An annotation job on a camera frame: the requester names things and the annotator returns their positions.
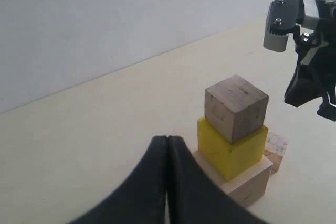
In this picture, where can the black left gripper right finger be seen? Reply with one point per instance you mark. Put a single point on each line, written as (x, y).
(193, 197)

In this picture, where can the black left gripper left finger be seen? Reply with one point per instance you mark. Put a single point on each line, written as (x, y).
(141, 197)

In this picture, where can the yellow cube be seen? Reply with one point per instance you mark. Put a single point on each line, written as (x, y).
(230, 159)

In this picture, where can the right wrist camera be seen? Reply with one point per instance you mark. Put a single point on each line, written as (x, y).
(285, 17)

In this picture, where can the large wooden cube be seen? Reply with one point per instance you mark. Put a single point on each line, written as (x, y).
(246, 188)

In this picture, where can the medium wooden cube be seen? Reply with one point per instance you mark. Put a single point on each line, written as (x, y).
(235, 107)

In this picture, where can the small wooden cube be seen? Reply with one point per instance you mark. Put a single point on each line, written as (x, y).
(275, 149)

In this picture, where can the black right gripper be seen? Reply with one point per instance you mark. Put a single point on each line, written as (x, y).
(314, 75)

